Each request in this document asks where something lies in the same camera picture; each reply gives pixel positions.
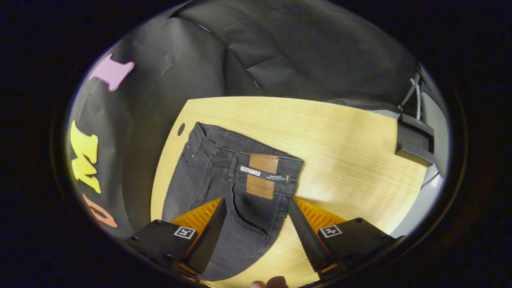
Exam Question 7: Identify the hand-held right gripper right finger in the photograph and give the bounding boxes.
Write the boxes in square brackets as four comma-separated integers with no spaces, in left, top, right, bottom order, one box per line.
[287,196,404,280]

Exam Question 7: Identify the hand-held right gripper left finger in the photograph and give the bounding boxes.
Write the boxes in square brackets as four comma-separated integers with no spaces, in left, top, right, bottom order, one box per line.
[127,197,228,280]

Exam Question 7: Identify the dark grey jeans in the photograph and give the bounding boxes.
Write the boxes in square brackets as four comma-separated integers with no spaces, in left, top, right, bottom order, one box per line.
[161,122,304,281]

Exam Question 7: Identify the black box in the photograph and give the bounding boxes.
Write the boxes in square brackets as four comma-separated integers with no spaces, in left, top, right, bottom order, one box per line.
[395,113,435,167]

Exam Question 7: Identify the black backdrop cloth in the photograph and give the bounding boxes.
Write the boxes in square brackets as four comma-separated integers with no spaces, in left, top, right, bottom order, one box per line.
[66,0,424,240]

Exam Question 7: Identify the grey cable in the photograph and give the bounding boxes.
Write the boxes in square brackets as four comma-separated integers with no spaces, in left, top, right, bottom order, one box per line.
[398,73,420,113]

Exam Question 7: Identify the white cable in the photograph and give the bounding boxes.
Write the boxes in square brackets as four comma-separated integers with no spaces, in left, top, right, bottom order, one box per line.
[412,77,422,120]

